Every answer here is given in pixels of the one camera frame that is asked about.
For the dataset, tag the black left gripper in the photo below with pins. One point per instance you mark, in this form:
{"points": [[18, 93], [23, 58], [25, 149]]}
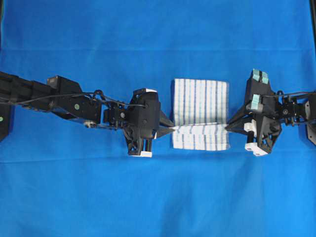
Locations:
{"points": [[145, 122]]}

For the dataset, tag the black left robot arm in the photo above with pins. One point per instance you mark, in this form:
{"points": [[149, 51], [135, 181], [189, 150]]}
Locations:
{"points": [[62, 97]]}

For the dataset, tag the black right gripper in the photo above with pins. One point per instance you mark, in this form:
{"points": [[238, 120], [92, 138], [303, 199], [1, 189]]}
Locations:
{"points": [[259, 116]]}

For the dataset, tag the blue tablecloth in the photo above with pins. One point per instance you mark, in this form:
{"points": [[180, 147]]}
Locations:
{"points": [[60, 179]]}

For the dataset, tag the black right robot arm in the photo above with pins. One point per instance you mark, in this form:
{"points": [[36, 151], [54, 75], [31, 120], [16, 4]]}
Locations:
{"points": [[296, 109]]}

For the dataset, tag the white blue striped towel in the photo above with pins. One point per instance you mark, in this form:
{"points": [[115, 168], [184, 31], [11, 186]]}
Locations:
{"points": [[200, 111]]}

